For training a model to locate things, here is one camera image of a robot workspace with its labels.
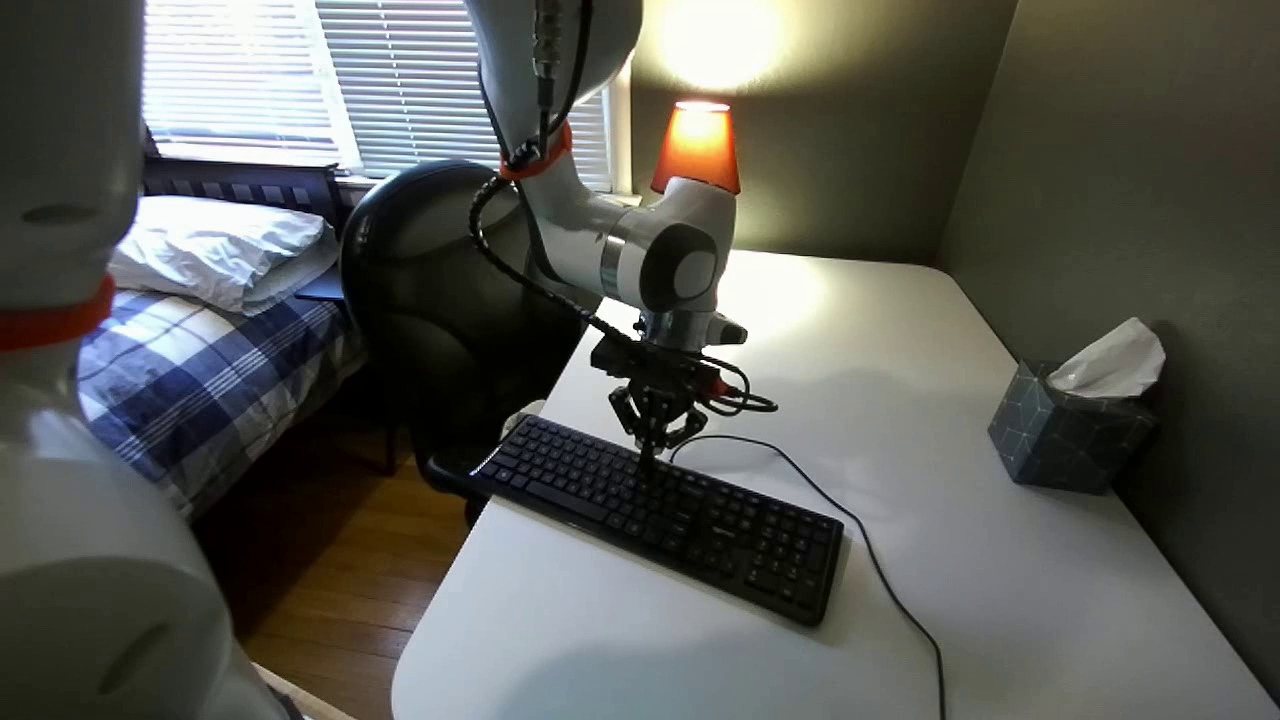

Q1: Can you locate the blue plaid bed blanket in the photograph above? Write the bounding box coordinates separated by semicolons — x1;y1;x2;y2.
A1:
72;281;363;522

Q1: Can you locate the long black robot cable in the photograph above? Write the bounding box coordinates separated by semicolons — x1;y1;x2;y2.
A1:
465;172;614;331

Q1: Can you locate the looped black gripper cable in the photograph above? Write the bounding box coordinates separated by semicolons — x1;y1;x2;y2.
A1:
691;349;782;422

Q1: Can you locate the white pillow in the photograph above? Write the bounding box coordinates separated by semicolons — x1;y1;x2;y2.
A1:
107;192;345;320

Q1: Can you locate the dark bed headboard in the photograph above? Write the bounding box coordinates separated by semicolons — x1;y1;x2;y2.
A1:
137;154;352;230

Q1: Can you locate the black computer keyboard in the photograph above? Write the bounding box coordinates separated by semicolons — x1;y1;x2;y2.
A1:
471;411;849;632

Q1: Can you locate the orange shade table lamp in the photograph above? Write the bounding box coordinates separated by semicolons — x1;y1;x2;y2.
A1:
648;98;746;199

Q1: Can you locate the grey patterned tissue box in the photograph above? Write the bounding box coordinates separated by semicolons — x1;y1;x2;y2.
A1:
983;359;1161;497

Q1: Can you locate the white tissue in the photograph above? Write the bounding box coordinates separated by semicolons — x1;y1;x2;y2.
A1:
1044;318;1171;400

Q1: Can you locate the black office chair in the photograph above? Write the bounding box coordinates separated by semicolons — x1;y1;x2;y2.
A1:
335;155;592;530

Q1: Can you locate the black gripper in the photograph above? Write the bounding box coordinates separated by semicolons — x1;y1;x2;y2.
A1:
589;331;728;471

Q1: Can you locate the grey keyboard cable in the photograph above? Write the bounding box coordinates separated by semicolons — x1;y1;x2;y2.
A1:
664;434;954;720

